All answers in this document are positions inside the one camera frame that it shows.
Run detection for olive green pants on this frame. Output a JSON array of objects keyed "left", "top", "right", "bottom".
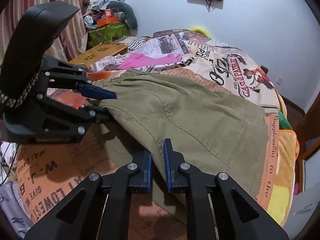
[{"left": 86, "top": 69, "right": 268, "bottom": 197}]

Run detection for striped pink curtain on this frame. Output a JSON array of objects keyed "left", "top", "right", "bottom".
[{"left": 1, "top": 0, "right": 89, "bottom": 62}]

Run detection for newspaper print bed quilt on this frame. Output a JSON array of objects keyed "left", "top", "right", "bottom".
[{"left": 13, "top": 32, "right": 287, "bottom": 239}]

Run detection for green patterned storage box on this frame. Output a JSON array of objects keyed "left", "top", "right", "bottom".
[{"left": 87, "top": 22, "right": 129, "bottom": 48}]

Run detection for orange yellow blanket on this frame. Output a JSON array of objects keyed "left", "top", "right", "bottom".
[{"left": 265, "top": 92, "right": 300, "bottom": 227}]

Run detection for pink folded garment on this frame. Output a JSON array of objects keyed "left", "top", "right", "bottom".
[{"left": 117, "top": 54, "right": 182, "bottom": 70}]

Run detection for orange box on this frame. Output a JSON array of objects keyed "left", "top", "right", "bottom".
[{"left": 97, "top": 16, "right": 119, "bottom": 28}]

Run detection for dark grey plush toy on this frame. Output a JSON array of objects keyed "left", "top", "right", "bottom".
[{"left": 107, "top": 2, "right": 138, "bottom": 30}]

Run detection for yellow pillow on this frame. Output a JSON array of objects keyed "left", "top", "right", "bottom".
[{"left": 189, "top": 27, "right": 212, "bottom": 39}]

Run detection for brown wooden door frame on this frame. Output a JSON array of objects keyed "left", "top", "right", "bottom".
[{"left": 280, "top": 93, "right": 320, "bottom": 160}]

